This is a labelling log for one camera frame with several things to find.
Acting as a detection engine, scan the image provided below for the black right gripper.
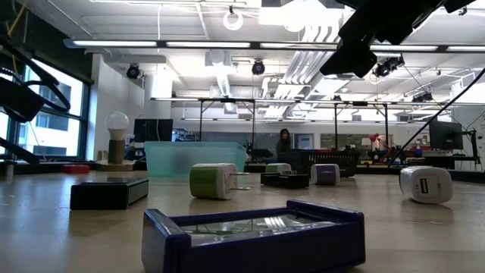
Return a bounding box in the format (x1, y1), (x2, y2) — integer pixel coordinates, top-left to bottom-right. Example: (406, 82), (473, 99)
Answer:
(319, 0), (444, 80)

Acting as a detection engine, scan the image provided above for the red rectangular box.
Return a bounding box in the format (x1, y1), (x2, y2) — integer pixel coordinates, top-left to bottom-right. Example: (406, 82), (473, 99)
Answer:
(62, 164), (91, 175)

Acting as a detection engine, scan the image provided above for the white LED light bar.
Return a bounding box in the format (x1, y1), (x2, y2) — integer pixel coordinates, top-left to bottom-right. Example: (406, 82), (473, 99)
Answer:
(165, 40), (252, 49)
(71, 39), (158, 49)
(260, 42), (339, 50)
(446, 45), (485, 53)
(370, 44), (440, 52)

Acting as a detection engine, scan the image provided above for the black plastic mesh basket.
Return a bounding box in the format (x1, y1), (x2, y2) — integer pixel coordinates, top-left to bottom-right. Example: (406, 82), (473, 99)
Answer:
(282, 149), (361, 178)

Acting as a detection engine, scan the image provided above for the person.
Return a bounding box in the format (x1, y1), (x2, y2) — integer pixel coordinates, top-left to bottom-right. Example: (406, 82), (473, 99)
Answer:
(275, 127), (293, 160)

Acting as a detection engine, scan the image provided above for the purple white USB charger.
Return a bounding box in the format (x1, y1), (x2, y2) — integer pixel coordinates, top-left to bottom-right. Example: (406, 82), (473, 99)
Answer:
(310, 163), (341, 187)

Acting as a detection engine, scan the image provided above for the black computer monitor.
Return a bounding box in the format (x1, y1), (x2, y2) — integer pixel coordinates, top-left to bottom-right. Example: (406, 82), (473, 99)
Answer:
(428, 120), (464, 151)
(133, 118), (174, 144)

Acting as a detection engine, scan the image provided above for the green white USB charger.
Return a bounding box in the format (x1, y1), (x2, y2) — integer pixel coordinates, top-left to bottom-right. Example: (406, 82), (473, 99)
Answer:
(189, 162), (251, 201)
(264, 162), (293, 174)

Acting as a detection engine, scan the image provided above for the black digital clock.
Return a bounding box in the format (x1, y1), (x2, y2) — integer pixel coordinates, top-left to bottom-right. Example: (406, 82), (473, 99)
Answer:
(260, 170), (311, 190)

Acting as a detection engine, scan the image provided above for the white black USB charger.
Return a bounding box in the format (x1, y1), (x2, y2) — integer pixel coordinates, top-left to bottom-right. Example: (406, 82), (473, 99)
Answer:
(399, 165), (454, 205)

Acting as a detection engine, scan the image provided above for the translucent green plastic tray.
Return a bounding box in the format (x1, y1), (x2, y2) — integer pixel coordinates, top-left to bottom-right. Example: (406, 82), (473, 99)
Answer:
(144, 141), (249, 179)

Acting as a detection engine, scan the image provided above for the dark blue digital display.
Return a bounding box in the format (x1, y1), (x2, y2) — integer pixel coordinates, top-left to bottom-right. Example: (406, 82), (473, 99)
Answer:
(141, 199), (367, 273)

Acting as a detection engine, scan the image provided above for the white bulb brass base lamp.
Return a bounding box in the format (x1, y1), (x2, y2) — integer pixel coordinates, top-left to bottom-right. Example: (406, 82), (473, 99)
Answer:
(96, 111), (136, 172)

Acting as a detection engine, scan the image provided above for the black flat rectangular box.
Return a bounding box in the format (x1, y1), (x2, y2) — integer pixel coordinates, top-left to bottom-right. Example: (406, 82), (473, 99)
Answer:
(69, 176), (150, 211)

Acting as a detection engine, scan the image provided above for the large window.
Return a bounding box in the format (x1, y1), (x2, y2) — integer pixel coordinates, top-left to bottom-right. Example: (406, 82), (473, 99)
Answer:
(0, 56), (92, 160)

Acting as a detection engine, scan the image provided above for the white ring light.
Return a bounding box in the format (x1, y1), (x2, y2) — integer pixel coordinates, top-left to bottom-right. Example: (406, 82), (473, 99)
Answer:
(222, 9), (245, 32)

